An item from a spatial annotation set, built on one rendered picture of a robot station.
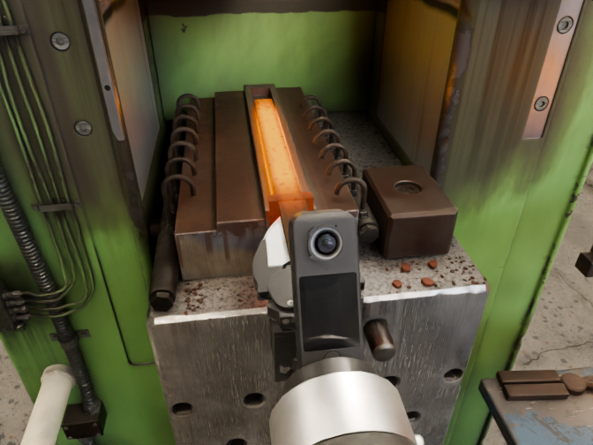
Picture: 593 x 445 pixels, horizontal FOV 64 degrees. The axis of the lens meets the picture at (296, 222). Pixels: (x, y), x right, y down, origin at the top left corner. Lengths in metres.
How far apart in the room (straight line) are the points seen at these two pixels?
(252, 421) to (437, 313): 0.27
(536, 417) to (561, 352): 1.16
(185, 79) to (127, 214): 0.35
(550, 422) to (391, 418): 0.47
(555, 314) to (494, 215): 1.27
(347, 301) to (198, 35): 0.68
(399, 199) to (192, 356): 0.29
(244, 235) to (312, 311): 0.21
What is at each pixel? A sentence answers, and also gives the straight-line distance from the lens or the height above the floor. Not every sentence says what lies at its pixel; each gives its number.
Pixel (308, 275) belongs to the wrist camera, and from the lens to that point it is 0.32.
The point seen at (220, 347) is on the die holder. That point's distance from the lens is 0.54.
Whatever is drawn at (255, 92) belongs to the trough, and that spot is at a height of 0.99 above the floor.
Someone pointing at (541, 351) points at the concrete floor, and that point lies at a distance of 1.87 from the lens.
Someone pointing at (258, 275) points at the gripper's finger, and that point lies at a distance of 0.40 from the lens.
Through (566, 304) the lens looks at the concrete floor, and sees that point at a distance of 2.10.
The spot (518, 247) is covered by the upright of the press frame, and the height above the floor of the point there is 0.79.
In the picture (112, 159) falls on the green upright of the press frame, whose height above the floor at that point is 1.00.
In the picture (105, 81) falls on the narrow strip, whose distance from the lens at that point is 0.60.
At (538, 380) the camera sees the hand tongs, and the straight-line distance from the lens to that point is 0.77.
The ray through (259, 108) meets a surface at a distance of 0.75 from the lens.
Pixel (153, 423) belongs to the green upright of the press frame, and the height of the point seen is 0.46.
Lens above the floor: 1.27
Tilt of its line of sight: 34 degrees down
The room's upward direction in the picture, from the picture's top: straight up
